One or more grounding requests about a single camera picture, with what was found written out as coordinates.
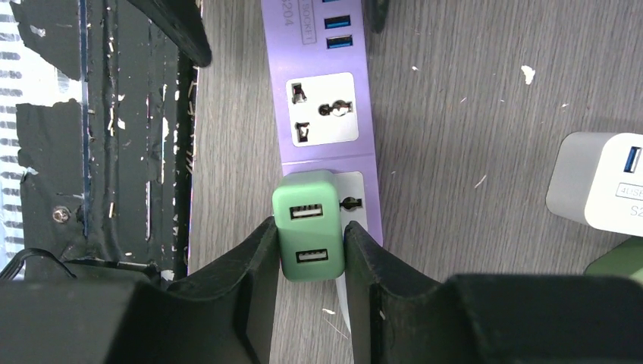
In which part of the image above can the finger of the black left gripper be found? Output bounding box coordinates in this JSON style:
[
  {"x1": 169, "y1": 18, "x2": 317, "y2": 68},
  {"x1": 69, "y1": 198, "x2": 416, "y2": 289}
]
[
  {"x1": 129, "y1": 0, "x2": 212, "y2": 67},
  {"x1": 362, "y1": 0, "x2": 390, "y2": 33}
]

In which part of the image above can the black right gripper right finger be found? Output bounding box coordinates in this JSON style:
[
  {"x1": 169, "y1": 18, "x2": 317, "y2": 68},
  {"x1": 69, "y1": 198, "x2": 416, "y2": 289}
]
[{"x1": 345, "y1": 222, "x2": 642, "y2": 363}]

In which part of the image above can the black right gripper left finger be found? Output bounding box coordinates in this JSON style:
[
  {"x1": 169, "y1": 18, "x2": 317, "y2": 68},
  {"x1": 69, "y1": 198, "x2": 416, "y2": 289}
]
[{"x1": 1, "y1": 218, "x2": 279, "y2": 363}]

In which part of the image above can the purple power strip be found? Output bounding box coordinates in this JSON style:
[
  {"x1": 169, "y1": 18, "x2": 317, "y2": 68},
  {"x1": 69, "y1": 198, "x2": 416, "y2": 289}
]
[{"x1": 261, "y1": 0, "x2": 383, "y2": 243}]

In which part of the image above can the green plug adapter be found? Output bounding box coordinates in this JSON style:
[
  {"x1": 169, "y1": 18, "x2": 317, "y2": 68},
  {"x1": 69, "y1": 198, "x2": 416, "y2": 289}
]
[{"x1": 272, "y1": 170, "x2": 345, "y2": 282}]

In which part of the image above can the dark green power strip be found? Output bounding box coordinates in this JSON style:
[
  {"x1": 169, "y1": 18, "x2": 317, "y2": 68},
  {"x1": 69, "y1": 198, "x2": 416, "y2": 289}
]
[{"x1": 584, "y1": 237, "x2": 642, "y2": 284}]

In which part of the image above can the white power strip centre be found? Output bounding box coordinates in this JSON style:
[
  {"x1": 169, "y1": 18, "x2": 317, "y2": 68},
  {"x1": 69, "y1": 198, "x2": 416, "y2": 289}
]
[{"x1": 546, "y1": 132, "x2": 642, "y2": 237}]

